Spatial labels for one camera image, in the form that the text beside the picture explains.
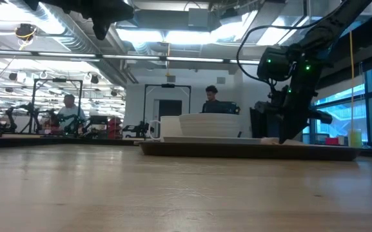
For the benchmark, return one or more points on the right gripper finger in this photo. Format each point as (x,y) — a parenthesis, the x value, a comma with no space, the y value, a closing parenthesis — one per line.
(285,127)
(297,127)

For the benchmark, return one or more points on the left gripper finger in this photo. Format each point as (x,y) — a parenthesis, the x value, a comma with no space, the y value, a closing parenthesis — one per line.
(102,29)

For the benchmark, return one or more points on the white bowl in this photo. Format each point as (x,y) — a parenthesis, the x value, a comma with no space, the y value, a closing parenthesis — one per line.
(209,125)

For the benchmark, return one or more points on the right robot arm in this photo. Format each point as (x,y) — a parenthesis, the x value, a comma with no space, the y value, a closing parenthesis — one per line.
(330,25)

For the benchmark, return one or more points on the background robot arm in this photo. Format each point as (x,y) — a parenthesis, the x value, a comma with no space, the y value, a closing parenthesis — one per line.
(27,108)
(137,129)

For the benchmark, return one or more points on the brown plastic tray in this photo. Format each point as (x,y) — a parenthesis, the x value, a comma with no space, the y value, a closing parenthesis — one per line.
(237,151)

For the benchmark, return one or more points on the black upright panel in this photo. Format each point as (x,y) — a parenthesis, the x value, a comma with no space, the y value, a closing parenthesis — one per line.
(263,125)

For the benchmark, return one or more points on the red box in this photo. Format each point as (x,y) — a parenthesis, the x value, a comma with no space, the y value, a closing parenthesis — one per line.
(331,141)

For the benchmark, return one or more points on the long ceiling light bar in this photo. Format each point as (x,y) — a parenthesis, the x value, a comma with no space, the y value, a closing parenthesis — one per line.
(131,57)

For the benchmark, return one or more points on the large window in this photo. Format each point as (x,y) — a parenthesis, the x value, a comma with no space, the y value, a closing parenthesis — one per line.
(343,109)

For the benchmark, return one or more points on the small white box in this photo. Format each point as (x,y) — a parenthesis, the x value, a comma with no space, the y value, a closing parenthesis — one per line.
(343,140)

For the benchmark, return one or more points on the yellow green bottle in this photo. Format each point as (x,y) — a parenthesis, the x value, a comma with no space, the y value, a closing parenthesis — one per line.
(355,138)

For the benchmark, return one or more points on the black computer monitor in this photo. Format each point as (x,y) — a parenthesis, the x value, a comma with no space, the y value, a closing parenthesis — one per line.
(227,108)

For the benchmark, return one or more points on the person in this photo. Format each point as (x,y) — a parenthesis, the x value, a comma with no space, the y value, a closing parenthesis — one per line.
(211,96)
(69,112)

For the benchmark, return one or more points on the grey ceiling box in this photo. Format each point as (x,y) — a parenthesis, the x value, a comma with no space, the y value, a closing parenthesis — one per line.
(198,17)

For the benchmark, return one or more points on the red cart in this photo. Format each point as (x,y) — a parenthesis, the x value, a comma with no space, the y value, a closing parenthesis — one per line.
(114,127)

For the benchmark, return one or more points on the white mug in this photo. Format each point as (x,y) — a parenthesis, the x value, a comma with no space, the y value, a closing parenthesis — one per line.
(171,127)

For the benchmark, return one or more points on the black gantry frame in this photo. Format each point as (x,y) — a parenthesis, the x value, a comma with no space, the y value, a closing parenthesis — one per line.
(168,85)
(58,80)

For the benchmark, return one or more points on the grey wall speaker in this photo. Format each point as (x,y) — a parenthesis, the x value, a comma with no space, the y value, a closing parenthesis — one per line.
(221,80)
(171,79)

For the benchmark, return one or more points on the black table frame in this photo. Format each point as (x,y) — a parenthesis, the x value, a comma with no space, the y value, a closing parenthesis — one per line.
(60,141)

